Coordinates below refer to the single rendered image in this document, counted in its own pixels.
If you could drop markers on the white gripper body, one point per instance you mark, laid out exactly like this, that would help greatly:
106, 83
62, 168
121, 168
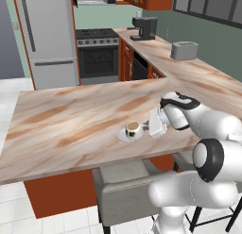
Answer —
157, 126

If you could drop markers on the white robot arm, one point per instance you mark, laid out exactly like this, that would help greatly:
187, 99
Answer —
201, 124

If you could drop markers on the white cup of tea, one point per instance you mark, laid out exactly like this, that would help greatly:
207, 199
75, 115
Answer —
132, 128

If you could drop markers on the white saucer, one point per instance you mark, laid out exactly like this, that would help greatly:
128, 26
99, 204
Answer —
121, 135

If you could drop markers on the black dishwasher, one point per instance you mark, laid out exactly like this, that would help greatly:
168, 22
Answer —
140, 68

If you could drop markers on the orange lower cupboard run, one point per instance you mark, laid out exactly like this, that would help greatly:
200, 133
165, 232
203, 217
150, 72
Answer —
126, 63

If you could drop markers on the orange cupboard run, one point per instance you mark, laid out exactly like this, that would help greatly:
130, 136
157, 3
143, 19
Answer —
151, 0
126, 63

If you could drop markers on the grey upholstered chair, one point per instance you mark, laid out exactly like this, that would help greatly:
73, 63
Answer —
126, 190

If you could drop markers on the grey toaster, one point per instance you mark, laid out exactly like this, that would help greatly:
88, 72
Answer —
184, 51

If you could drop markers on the steel oven with hob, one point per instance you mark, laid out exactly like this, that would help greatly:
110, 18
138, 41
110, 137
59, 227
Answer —
97, 55

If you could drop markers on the black coffee machine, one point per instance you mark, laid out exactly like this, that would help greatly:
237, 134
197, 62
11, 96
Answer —
145, 28

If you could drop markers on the orange island base panel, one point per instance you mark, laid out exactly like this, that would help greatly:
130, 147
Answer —
60, 193

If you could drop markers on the orange upper cupboard run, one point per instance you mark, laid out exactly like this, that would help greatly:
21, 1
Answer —
151, 0

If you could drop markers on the grey fridge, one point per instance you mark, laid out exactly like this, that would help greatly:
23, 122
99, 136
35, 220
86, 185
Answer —
50, 39

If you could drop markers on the dark framed window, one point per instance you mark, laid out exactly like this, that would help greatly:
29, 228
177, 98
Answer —
208, 6

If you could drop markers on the white wall socket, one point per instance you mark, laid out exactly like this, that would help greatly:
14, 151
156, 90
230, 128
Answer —
15, 25

